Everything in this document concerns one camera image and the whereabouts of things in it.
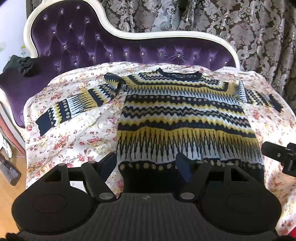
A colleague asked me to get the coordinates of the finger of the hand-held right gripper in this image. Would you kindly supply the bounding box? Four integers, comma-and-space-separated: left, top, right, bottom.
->
261, 141, 289, 163

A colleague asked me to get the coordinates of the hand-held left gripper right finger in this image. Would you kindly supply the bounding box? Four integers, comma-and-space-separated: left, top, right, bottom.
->
175, 153, 252, 201

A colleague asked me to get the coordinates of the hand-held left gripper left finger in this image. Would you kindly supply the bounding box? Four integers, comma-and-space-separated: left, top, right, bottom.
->
43, 152, 117, 202

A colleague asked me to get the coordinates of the yellow navy patterned knit sweater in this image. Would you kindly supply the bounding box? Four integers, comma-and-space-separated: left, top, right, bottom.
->
36, 68, 284, 194

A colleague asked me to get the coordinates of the floral print blanket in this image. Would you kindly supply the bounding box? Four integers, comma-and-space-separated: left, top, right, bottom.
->
23, 61, 296, 237

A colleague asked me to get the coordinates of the grey floor appliance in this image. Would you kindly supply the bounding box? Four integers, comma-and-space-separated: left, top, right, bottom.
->
0, 147, 22, 186

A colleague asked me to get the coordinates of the purple tufted sofa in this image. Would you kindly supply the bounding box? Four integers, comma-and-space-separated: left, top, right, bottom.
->
0, 0, 241, 160

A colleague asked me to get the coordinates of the brown damask curtain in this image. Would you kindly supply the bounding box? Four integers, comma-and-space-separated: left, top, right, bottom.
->
25, 0, 296, 105

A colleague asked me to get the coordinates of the black ruffled cloth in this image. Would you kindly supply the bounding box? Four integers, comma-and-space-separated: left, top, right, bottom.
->
3, 55, 36, 77

